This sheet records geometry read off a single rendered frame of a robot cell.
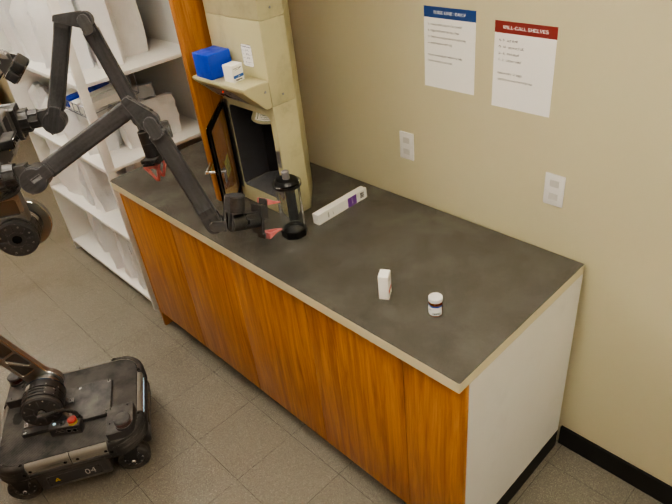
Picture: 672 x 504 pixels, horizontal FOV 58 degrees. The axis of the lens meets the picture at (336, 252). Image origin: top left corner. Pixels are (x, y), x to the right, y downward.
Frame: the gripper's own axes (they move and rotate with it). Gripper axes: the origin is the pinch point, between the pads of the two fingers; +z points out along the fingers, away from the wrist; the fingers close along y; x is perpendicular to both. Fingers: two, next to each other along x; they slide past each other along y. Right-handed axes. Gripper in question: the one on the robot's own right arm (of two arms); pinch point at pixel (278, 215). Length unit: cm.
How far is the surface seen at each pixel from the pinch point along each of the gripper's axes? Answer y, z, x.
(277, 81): 46.3, 9.0, 9.3
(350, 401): -68, 12, -22
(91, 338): -87, -24, 161
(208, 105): 39, 1, 48
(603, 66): 46, 53, -88
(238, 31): 64, -1, 18
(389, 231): -10.0, 39.8, -15.3
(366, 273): -19.5, 16.9, -27.1
